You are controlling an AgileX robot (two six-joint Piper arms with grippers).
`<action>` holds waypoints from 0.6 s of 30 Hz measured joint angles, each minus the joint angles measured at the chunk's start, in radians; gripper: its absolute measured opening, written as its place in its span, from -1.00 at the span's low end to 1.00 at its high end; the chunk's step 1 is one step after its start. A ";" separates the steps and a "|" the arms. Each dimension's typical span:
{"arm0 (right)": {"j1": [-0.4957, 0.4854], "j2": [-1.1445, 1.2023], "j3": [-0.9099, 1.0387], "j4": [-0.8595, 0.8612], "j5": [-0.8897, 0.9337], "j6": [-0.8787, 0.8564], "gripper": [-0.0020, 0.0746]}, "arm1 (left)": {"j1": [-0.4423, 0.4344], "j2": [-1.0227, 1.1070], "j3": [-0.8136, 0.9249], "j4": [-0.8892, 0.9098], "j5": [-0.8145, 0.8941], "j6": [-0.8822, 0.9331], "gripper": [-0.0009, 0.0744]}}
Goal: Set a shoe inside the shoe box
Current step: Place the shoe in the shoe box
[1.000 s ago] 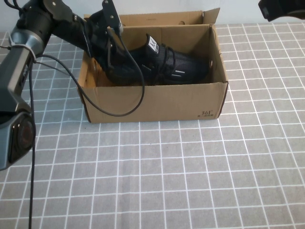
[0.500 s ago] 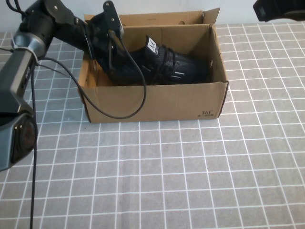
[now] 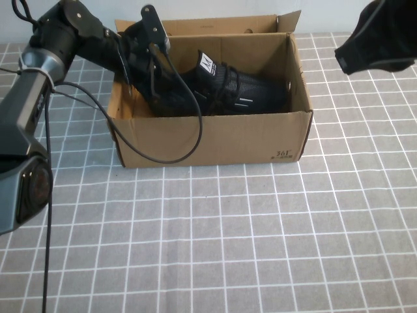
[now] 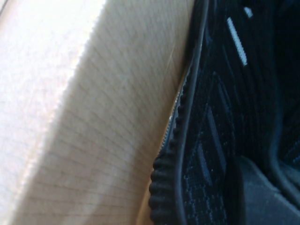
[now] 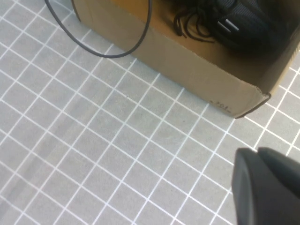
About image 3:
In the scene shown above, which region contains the brown cardboard shoe box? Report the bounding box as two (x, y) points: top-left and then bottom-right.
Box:
(106, 9), (313, 170)

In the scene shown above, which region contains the black left wrist camera cable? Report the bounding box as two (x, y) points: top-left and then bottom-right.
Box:
(40, 45), (205, 313)

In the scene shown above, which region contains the grey white-grid tablecloth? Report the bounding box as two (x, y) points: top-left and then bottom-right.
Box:
(0, 31), (417, 313)

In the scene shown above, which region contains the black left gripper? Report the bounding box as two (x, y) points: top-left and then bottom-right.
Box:
(123, 22), (179, 102)

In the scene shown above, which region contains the black mesh sneaker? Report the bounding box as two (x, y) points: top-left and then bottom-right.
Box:
(152, 49), (289, 117)

